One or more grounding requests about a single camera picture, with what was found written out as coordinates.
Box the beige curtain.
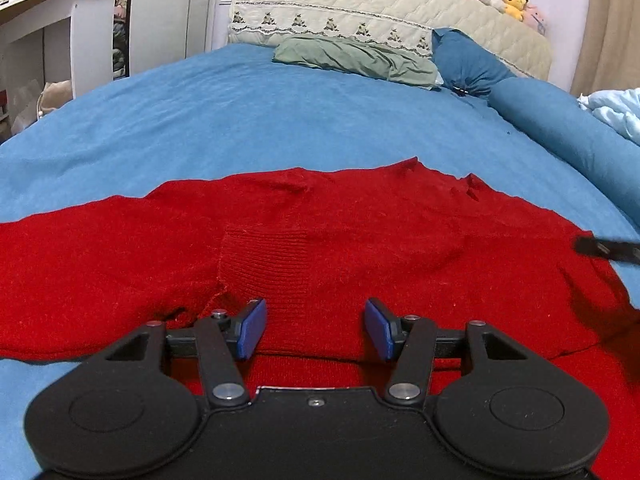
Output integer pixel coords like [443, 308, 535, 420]
[570, 0, 640, 97]

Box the green pillow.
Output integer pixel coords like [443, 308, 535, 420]
[272, 35, 439, 90]

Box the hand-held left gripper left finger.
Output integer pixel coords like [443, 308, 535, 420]
[104, 298, 268, 409]

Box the blue bolster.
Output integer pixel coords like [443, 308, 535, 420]
[488, 78, 640, 213]

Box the light pink plush toy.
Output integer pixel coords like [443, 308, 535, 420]
[522, 4, 548, 34]

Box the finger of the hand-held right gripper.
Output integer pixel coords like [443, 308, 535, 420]
[573, 233, 640, 264]

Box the white desk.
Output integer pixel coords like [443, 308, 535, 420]
[0, 0, 119, 133]

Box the red knit sweater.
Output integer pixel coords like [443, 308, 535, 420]
[0, 157, 640, 480]

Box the yellow plush toy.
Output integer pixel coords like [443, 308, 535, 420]
[500, 0, 530, 22]

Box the blue bed sheet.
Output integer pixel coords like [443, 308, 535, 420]
[0, 42, 640, 480]

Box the blue pillow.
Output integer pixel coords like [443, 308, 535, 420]
[431, 28, 518, 99]

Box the white wardrobe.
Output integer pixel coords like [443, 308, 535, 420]
[128, 0, 214, 77]

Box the cream quilted headboard cover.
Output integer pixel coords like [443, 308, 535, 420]
[228, 0, 554, 82]

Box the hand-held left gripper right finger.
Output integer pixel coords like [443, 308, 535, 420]
[364, 298, 531, 407]

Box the light blue blanket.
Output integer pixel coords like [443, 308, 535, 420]
[577, 88, 640, 147]

